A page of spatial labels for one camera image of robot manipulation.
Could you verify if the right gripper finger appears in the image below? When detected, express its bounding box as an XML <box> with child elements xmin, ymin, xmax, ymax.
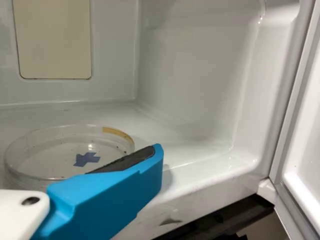
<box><xmin>31</xmin><ymin>143</ymin><xmax>165</xmax><ymax>240</ymax></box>

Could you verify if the petri dish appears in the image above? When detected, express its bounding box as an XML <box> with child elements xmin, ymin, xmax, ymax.
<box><xmin>3</xmin><ymin>123</ymin><xmax>136</xmax><ymax>192</ymax></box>

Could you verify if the white incubator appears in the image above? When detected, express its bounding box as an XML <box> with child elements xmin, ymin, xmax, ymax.
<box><xmin>0</xmin><ymin>0</ymin><xmax>316</xmax><ymax>240</ymax></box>

